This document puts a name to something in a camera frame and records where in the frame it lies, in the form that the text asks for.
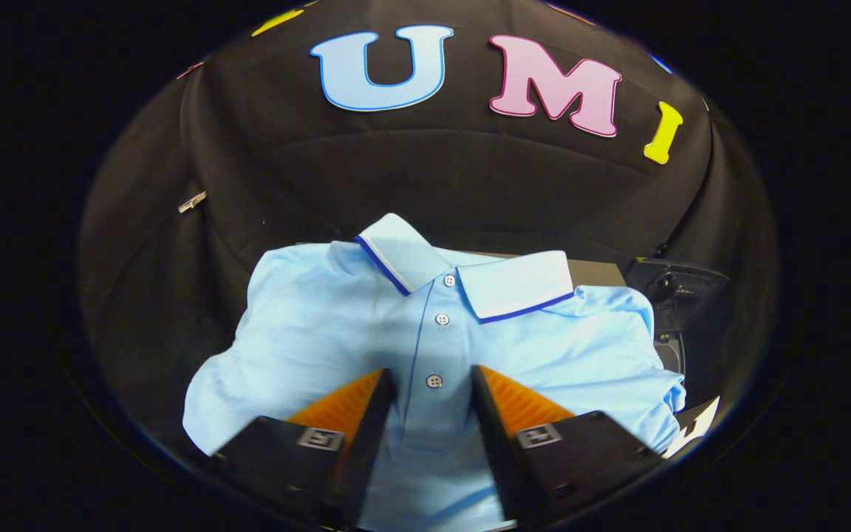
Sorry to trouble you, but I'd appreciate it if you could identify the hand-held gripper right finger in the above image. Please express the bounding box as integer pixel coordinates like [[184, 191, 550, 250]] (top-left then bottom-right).
[[471, 364, 665, 532]]

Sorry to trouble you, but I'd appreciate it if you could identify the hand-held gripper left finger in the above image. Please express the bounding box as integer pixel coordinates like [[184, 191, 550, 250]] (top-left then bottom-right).
[[209, 367, 397, 531]]

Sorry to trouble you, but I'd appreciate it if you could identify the light blue polo shirt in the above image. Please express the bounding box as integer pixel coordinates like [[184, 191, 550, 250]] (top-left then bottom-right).
[[182, 213, 687, 532]]

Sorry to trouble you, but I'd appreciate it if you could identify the dark glass washing machine lid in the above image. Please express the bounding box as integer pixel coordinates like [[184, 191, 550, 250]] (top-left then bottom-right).
[[622, 257, 731, 335]]

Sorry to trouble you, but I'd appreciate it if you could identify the grey cabinet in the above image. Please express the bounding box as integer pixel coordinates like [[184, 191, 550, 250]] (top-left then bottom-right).
[[567, 259, 627, 288]]

